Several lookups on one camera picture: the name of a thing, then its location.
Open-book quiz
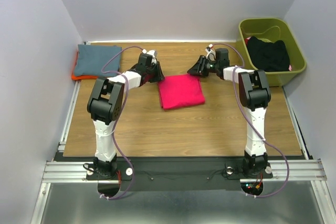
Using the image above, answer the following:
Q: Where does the olive green plastic bin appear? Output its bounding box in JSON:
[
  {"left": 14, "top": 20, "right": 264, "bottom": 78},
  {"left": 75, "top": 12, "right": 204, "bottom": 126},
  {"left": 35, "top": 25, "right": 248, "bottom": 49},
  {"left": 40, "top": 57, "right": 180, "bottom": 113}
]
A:
[{"left": 234, "top": 17, "right": 307, "bottom": 88}]

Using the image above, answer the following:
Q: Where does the pink red t shirt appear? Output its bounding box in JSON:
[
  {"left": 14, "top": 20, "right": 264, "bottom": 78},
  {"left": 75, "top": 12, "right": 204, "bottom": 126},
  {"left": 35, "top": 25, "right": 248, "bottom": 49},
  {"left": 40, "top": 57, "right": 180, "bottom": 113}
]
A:
[{"left": 158, "top": 74, "right": 205, "bottom": 110}]

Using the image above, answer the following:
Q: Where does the folded orange t shirt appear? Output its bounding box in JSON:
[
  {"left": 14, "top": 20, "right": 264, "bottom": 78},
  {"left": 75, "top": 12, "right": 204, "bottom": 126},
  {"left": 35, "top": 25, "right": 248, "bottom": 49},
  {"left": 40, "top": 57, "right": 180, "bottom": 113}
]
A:
[{"left": 71, "top": 51, "right": 109, "bottom": 80}]

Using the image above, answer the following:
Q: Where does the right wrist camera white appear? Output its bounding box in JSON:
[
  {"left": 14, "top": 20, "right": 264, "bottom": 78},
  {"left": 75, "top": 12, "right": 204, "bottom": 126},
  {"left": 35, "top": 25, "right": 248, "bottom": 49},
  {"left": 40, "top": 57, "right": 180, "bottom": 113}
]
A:
[{"left": 205, "top": 44, "right": 216, "bottom": 62}]

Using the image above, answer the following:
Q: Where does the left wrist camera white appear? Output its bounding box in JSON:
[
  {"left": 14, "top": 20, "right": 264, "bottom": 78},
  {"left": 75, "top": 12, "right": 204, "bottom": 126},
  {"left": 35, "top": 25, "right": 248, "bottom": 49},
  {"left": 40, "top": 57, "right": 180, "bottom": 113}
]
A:
[{"left": 142, "top": 49, "right": 157, "bottom": 64}]

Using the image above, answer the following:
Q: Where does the black t shirt in bin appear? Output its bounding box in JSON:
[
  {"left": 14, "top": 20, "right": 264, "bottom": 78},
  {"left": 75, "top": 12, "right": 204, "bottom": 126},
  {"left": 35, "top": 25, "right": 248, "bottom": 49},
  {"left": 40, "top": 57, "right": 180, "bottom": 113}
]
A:
[{"left": 245, "top": 36, "right": 291, "bottom": 72}]

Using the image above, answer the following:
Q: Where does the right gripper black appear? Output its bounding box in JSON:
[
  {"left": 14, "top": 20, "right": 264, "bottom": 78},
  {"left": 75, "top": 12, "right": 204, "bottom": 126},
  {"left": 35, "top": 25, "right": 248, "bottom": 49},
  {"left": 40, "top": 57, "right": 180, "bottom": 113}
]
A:
[{"left": 187, "top": 55, "right": 219, "bottom": 77}]

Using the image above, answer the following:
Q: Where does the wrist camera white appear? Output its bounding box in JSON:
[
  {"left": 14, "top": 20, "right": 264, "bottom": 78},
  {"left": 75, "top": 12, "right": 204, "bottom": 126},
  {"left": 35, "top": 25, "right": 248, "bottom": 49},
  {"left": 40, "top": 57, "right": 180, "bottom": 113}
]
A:
[
  {"left": 205, "top": 44, "right": 216, "bottom": 62},
  {"left": 142, "top": 49, "right": 157, "bottom": 64}
]

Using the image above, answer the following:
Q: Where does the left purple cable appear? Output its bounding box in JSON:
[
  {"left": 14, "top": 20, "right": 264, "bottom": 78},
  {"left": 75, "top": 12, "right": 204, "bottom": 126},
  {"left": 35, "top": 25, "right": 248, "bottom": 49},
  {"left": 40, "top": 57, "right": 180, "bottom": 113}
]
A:
[{"left": 101, "top": 46, "right": 134, "bottom": 200}]

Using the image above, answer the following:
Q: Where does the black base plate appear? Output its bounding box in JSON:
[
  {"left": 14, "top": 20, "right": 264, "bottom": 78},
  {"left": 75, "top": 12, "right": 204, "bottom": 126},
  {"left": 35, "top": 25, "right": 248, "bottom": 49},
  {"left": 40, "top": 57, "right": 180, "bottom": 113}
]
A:
[{"left": 83, "top": 157, "right": 272, "bottom": 197}]

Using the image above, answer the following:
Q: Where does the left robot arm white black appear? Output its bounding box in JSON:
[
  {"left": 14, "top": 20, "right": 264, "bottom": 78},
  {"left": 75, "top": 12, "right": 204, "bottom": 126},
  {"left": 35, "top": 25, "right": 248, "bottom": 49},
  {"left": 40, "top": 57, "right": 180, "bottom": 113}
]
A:
[{"left": 87, "top": 50, "right": 164, "bottom": 179}]

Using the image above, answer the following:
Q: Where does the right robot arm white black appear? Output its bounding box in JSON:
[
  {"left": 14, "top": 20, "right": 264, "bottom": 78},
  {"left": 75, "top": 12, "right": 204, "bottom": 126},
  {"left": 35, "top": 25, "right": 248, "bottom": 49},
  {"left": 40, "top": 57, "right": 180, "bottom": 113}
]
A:
[{"left": 187, "top": 44, "right": 271, "bottom": 177}]

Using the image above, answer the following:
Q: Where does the folded blue grey t shirt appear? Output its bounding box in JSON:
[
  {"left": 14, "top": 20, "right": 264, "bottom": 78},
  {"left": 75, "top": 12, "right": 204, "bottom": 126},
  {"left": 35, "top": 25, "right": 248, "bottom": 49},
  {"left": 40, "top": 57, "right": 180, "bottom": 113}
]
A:
[{"left": 71, "top": 45, "right": 122, "bottom": 80}]

